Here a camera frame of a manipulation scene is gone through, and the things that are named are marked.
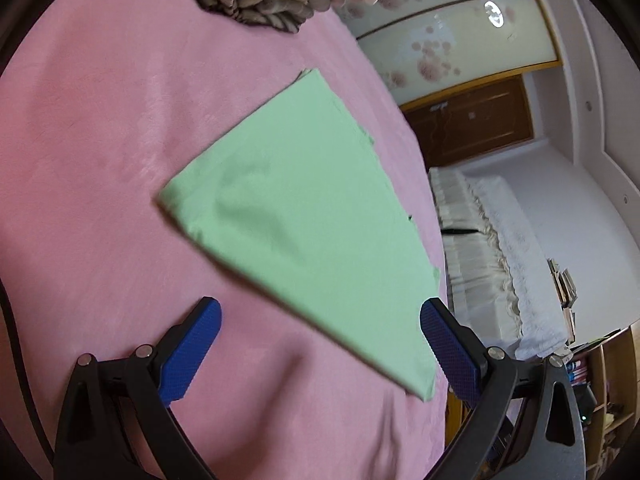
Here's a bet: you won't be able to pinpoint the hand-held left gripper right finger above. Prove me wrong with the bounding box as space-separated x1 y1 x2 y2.
419 297 587 480

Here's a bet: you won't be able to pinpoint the wooden bookshelf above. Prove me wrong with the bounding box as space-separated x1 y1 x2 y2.
564 319 640 480

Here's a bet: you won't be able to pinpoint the floral wardrobe doors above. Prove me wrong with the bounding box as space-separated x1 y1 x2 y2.
340 0 565 107

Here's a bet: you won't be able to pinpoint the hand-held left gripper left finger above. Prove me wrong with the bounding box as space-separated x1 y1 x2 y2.
52 296 223 480

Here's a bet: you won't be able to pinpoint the dark wooden door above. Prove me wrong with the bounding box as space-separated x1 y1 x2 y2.
399 73 537 170

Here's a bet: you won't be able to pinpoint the black cable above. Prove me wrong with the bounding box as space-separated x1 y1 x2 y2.
0 277 57 480

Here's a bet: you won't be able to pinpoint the cream pleated cloth cover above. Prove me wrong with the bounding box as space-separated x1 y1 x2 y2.
428 166 523 358

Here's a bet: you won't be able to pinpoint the stack of books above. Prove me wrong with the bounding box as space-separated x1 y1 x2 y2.
546 257 580 347

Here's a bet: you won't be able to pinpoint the pink fleece blanket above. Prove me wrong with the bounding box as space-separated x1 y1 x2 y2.
0 0 451 480

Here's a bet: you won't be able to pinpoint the light green t-shirt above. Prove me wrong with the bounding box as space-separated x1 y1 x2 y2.
157 67 442 404

